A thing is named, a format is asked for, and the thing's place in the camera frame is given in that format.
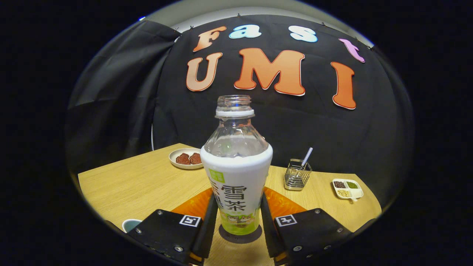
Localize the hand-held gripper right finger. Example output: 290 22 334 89
261 187 353 266

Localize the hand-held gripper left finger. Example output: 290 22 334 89
127 188 218 266

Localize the clear juice bottle white label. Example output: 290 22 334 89
200 95 273 236

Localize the white cup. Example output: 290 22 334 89
122 219 142 233

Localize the wooden table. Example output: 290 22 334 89
78 143 382 266

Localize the small white round plate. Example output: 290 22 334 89
169 148 204 170

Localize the striped straw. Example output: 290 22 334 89
300 147 313 168

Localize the white divided bean dish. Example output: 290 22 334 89
332 179 364 202

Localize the black backdrop cloth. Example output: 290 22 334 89
65 15 414 207

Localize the wire mesh holder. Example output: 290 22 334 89
284 159 313 191

